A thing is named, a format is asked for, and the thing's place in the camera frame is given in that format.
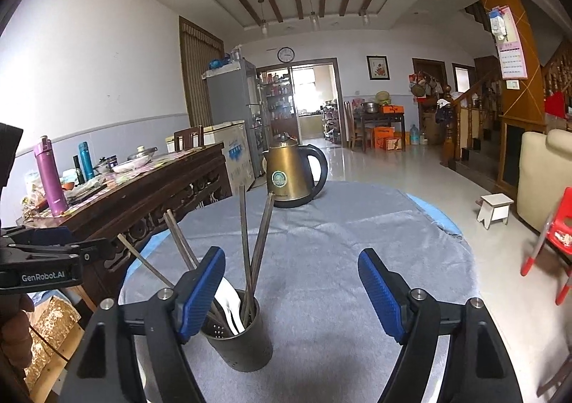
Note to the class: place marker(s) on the wooden stair railing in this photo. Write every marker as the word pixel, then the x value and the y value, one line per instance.
pixel 471 119

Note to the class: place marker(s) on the grey tablecloth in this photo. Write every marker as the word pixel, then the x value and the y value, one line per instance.
pixel 328 345

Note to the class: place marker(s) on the wall calendar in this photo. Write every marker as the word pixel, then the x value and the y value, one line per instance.
pixel 508 43

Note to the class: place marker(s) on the purple thermos bottle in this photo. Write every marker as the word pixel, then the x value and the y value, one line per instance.
pixel 49 175

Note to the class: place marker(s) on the cream sofa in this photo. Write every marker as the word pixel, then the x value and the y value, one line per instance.
pixel 545 172

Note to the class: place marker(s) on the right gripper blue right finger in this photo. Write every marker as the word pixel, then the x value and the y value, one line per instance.
pixel 388 294

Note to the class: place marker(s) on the round wall clock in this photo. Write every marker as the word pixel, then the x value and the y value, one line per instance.
pixel 285 55

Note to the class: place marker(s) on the teal thermos bottle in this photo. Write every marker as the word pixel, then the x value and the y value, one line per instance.
pixel 85 159

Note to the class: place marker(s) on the dark wooden side table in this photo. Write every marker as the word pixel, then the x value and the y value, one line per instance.
pixel 365 122

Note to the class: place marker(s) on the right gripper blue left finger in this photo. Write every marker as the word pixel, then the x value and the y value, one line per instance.
pixel 195 292

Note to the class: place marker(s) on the gold sequin bag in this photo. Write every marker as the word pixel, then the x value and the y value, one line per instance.
pixel 55 332

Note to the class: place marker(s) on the small white stool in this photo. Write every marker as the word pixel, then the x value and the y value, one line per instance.
pixel 494 208

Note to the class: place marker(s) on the red plastic chair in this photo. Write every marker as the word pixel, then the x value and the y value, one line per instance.
pixel 556 233

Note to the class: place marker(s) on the framed flower picture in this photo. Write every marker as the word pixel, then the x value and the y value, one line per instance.
pixel 378 67

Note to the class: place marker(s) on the gold electric kettle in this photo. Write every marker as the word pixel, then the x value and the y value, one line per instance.
pixel 296 173

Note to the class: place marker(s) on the person's left hand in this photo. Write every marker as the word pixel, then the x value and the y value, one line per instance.
pixel 16 341

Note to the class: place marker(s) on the white chest freezer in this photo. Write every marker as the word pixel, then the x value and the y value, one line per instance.
pixel 223 148

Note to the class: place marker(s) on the dark metal utensil holder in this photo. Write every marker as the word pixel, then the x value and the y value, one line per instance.
pixel 246 352

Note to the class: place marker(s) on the grey refrigerator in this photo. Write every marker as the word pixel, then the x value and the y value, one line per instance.
pixel 234 95

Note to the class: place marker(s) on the carved dark wooden sideboard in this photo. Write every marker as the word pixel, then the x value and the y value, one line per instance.
pixel 181 183

